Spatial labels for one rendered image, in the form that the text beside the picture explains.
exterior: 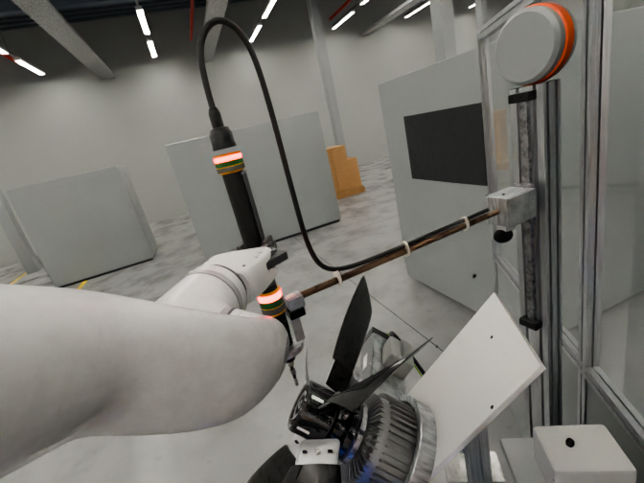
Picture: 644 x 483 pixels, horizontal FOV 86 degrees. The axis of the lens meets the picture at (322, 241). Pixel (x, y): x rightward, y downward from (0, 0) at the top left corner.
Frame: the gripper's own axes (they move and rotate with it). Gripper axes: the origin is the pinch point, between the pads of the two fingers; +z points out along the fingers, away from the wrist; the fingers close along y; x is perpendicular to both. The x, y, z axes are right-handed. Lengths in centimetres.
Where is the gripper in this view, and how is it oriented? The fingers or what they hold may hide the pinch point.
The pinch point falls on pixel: (257, 249)
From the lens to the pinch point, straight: 60.0
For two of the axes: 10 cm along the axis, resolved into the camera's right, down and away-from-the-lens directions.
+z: 1.5, -3.4, 9.3
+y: 9.6, -1.6, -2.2
